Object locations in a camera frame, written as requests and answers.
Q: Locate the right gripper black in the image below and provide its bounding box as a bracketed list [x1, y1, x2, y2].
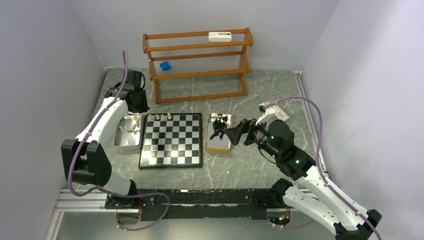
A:
[223, 114, 281, 160]

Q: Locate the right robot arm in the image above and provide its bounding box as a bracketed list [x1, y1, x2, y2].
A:
[224, 119, 382, 240]

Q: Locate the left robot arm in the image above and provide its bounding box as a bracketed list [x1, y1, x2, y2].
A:
[61, 70, 150, 208]

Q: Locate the black chess pieces pile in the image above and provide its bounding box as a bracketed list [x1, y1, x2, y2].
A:
[209, 115, 228, 140]

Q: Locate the black white chess board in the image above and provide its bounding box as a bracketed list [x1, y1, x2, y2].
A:
[138, 113, 203, 170]

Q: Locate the pink metal tin tray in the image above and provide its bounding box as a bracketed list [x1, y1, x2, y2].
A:
[113, 113, 145, 151]

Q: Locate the gold metal tin tray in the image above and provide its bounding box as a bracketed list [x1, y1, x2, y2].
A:
[205, 112, 233, 154]

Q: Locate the blue block on shelf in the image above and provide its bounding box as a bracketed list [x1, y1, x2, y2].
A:
[159, 61, 172, 71]

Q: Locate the wooden two-tier shelf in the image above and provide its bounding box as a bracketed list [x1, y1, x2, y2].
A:
[142, 27, 254, 104]

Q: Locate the white box on shelf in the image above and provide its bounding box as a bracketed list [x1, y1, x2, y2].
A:
[207, 31, 233, 43]

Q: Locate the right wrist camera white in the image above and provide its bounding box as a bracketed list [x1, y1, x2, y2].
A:
[255, 102, 290, 126]

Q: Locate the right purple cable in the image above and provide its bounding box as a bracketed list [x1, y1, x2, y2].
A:
[264, 96, 383, 240]

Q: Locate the purple cable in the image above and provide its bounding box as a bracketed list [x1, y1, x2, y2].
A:
[67, 50, 171, 232]
[264, 96, 383, 240]

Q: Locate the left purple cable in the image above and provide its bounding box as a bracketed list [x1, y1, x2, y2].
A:
[67, 50, 171, 232]

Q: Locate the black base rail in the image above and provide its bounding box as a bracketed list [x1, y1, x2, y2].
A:
[104, 188, 287, 222]

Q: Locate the aluminium frame rail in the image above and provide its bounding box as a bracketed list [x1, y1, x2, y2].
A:
[44, 189, 110, 240]

